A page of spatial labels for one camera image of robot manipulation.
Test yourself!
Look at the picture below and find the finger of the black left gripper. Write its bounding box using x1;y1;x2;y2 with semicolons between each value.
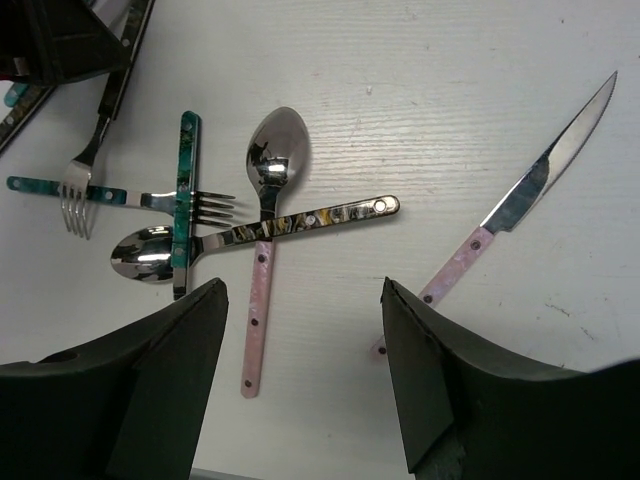
1;0;131;85

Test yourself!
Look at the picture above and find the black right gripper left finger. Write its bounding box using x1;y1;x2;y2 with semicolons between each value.
1;279;229;479

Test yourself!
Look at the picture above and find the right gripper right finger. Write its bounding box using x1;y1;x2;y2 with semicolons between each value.
381;279;639;479

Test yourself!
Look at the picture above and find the green handled table knife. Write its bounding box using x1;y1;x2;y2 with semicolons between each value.
1;85;55;154

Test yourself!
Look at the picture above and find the grey handled fork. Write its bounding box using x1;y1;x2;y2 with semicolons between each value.
59;0;156;240

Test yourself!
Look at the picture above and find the green handled fork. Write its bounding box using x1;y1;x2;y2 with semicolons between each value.
6;176;235;228

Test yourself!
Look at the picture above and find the pink handled knife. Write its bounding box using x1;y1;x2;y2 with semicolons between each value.
368;70;619;359

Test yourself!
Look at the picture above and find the dark handled spoon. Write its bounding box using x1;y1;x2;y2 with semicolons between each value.
110;195;401;282

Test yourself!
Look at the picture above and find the green handled spoon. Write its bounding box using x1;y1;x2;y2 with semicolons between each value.
171;111;201;301

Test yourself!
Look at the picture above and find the pink handled spoon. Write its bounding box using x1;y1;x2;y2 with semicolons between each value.
241;107;310;399

